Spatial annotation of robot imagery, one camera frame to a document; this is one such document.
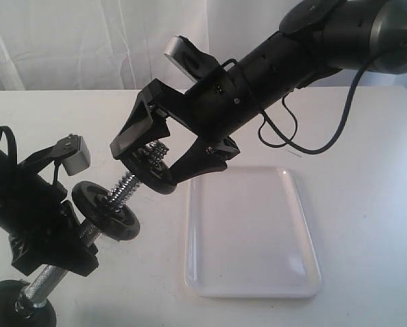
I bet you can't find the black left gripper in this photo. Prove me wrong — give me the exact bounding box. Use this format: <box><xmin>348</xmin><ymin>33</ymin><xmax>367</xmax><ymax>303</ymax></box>
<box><xmin>0</xmin><ymin>149</ymin><xmax>99</xmax><ymax>277</ymax></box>

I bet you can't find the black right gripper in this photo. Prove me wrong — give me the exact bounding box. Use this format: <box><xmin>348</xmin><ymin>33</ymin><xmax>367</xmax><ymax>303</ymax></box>
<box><xmin>110</xmin><ymin>56</ymin><xmax>268</xmax><ymax>183</ymax></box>

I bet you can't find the chrome threaded dumbbell bar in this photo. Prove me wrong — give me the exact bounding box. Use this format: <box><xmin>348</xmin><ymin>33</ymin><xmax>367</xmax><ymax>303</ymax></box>
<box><xmin>22</xmin><ymin>140</ymin><xmax>162</xmax><ymax>306</ymax></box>

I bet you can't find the black weight plate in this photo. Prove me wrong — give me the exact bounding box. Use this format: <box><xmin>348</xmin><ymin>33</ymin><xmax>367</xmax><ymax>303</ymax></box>
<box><xmin>121</xmin><ymin>142</ymin><xmax>177</xmax><ymax>195</ymax></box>
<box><xmin>71</xmin><ymin>181</ymin><xmax>140</xmax><ymax>241</ymax></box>
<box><xmin>0</xmin><ymin>280</ymin><xmax>56</xmax><ymax>326</ymax></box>

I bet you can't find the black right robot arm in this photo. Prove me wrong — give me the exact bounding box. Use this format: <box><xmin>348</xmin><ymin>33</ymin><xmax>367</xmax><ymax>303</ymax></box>
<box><xmin>110</xmin><ymin>1</ymin><xmax>407</xmax><ymax>194</ymax></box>

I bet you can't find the white rectangular plastic tray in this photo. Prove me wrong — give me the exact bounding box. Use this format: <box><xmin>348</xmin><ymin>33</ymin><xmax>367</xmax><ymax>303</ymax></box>
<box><xmin>184</xmin><ymin>166</ymin><xmax>322</xmax><ymax>298</ymax></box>

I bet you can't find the white backdrop curtain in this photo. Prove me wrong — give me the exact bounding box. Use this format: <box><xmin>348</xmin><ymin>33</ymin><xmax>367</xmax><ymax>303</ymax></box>
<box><xmin>0</xmin><ymin>0</ymin><xmax>407</xmax><ymax>91</ymax></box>

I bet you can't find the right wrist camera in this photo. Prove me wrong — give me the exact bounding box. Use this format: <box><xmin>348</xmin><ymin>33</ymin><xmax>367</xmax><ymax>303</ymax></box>
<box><xmin>164</xmin><ymin>35</ymin><xmax>220</xmax><ymax>82</ymax></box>

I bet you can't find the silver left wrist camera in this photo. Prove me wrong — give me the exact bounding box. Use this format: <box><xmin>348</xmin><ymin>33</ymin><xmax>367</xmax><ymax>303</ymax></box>
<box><xmin>52</xmin><ymin>134</ymin><xmax>91</xmax><ymax>176</ymax></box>

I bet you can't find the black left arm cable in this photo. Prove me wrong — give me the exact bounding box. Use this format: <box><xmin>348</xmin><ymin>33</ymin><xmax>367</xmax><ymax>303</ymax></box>
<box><xmin>0</xmin><ymin>125</ymin><xmax>61</xmax><ymax>187</ymax></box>

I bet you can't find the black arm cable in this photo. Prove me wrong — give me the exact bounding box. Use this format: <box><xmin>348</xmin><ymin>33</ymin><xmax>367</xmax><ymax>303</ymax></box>
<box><xmin>256</xmin><ymin>54</ymin><xmax>381</xmax><ymax>156</ymax></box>
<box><xmin>0</xmin><ymin>125</ymin><xmax>61</xmax><ymax>187</ymax></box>

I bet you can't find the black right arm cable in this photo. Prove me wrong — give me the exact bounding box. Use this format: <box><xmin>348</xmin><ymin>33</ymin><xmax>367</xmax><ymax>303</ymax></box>
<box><xmin>256</xmin><ymin>54</ymin><xmax>381</xmax><ymax>156</ymax></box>

